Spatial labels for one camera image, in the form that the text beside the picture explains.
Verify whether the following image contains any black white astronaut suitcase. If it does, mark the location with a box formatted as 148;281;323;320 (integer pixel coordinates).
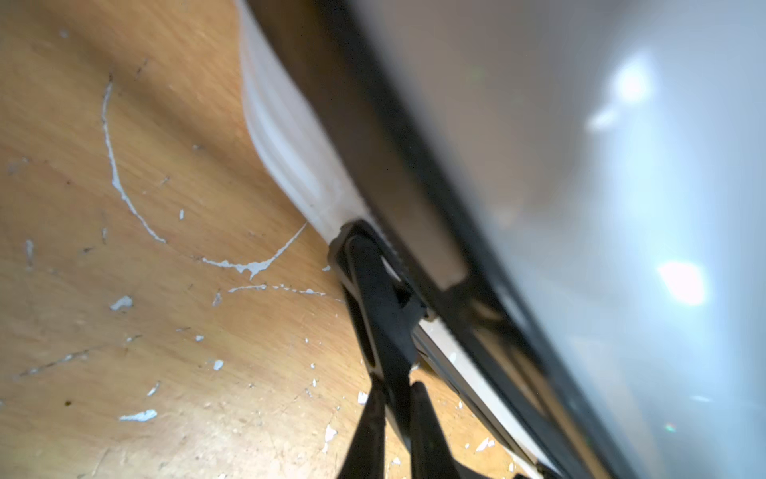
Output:
237;1;765;478

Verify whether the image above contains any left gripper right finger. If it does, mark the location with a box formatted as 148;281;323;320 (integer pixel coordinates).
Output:
410;381;460;479

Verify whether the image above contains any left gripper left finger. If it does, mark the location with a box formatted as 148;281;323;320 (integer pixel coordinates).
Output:
337;379;386;479

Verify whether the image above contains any silver zipper pull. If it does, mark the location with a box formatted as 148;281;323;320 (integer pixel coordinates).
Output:
328;220;426;429

